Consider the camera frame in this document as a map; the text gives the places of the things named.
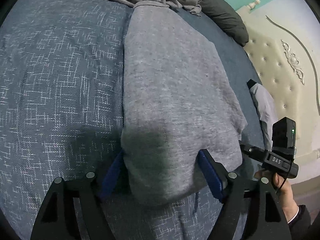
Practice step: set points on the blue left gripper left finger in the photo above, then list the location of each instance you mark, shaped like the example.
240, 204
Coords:
110, 178

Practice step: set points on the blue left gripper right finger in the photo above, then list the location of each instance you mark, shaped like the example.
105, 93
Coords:
214, 173

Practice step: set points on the grey sweatshirt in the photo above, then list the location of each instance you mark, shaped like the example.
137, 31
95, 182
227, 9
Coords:
177, 100

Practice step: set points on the black sleeve forearm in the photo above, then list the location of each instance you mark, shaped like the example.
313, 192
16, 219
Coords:
300, 224

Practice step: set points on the person's right hand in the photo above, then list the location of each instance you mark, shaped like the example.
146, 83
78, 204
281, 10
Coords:
288, 204

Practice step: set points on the light grey pillow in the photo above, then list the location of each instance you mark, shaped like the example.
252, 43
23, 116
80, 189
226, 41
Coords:
266, 110

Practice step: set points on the cream tufted headboard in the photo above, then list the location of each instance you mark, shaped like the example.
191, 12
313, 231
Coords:
285, 62

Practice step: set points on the blue patterned bed cover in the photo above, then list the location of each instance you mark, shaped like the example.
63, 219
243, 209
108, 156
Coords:
61, 81

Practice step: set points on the dark grey duvet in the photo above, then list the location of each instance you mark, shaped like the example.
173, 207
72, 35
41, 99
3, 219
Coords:
227, 19

